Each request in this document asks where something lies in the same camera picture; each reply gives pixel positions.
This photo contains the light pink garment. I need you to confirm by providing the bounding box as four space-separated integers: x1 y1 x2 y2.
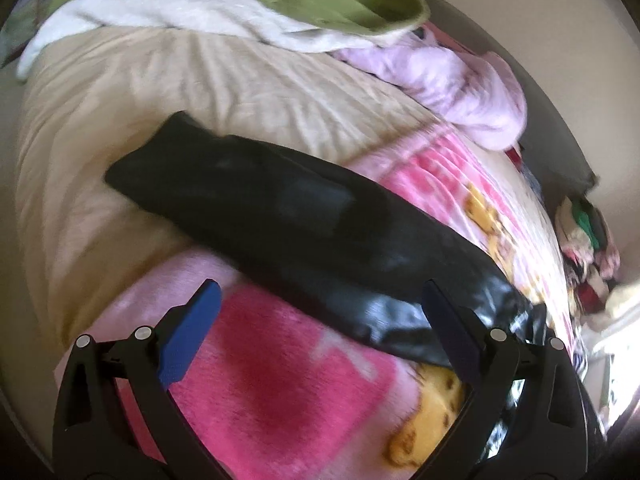
332 22 528 152

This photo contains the beige duvet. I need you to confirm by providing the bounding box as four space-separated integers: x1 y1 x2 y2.
15 27 441 346

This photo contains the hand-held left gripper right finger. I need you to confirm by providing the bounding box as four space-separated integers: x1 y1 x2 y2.
421 280 588 480

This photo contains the pink printed blanket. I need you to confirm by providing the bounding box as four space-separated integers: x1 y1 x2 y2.
95 120 591 480

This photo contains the black leather garment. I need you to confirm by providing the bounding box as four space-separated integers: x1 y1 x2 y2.
104 111 548 368

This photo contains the grey headboard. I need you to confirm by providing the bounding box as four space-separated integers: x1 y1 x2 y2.
422 0 598 201

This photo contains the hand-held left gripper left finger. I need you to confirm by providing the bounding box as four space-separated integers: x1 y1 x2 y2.
52 278 231 480

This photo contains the pile of mixed clothes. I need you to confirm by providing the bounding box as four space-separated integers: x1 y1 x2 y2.
555 195 640 316

